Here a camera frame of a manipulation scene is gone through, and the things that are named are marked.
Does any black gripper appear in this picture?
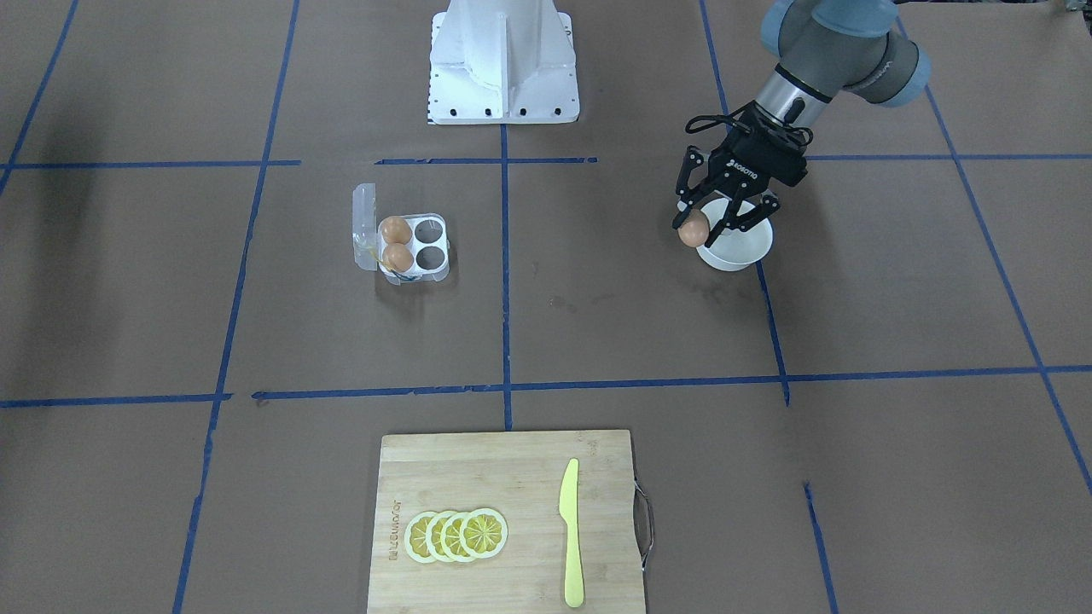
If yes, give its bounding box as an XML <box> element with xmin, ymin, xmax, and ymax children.
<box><xmin>674</xmin><ymin>102</ymin><xmax>809</xmax><ymax>248</ymax></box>

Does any brown egg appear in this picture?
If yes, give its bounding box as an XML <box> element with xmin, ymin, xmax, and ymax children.
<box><xmin>677</xmin><ymin>212</ymin><xmax>711</xmax><ymax>248</ymax></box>
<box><xmin>382</xmin><ymin>243</ymin><xmax>415</xmax><ymax>275</ymax></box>
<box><xmin>379</xmin><ymin>215</ymin><xmax>414</xmax><ymax>245</ymax></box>

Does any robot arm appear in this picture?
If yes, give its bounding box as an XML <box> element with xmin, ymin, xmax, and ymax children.
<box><xmin>672</xmin><ymin>1</ymin><xmax>931</xmax><ymax>247</ymax></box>

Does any clear plastic egg box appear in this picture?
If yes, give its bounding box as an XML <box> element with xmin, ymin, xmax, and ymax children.
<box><xmin>351</xmin><ymin>184</ymin><xmax>451</xmax><ymax>285</ymax></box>

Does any white bowl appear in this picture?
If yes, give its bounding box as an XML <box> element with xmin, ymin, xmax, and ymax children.
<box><xmin>695</xmin><ymin>198</ymin><xmax>775</xmax><ymax>271</ymax></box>

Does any yellow plastic knife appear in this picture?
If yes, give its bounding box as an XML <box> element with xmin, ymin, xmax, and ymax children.
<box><xmin>558</xmin><ymin>458</ymin><xmax>585</xmax><ymax>609</ymax></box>

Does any wooden cutting board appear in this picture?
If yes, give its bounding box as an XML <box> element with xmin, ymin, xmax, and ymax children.
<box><xmin>366</xmin><ymin>429</ymin><xmax>646</xmax><ymax>613</ymax></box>

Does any lemon slice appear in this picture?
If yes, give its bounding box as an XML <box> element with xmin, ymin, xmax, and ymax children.
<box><xmin>462</xmin><ymin>507</ymin><xmax>508</xmax><ymax>560</ymax></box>
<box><xmin>425</xmin><ymin>510</ymin><xmax>456</xmax><ymax>563</ymax></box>
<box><xmin>440</xmin><ymin>512</ymin><xmax>479</xmax><ymax>564</ymax></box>
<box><xmin>404</xmin><ymin>512</ymin><xmax>439</xmax><ymax>565</ymax></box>

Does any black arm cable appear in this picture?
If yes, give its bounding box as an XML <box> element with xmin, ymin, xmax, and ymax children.
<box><xmin>686</xmin><ymin>107</ymin><xmax>752</xmax><ymax>137</ymax></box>

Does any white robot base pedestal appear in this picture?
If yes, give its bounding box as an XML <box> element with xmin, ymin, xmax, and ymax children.
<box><xmin>427</xmin><ymin>1</ymin><xmax>581</xmax><ymax>125</ymax></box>

